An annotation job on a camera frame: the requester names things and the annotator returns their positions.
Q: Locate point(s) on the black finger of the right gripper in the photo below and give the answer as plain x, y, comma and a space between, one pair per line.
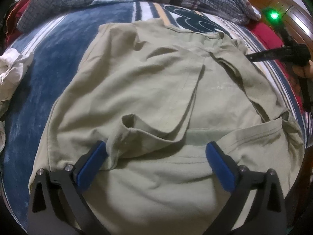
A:
266, 55

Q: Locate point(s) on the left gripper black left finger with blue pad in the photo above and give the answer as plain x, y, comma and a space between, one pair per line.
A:
56, 203

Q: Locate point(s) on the white garment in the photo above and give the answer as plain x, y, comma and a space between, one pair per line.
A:
14, 66

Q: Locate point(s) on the olive green t-shirt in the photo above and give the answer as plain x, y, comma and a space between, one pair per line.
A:
156, 95

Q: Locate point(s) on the person's hand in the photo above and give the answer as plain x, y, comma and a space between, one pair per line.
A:
305, 71

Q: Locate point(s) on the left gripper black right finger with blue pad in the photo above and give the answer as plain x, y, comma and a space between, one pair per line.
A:
267, 213

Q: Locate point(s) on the blue striped blanket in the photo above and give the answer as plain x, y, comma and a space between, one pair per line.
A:
58, 47

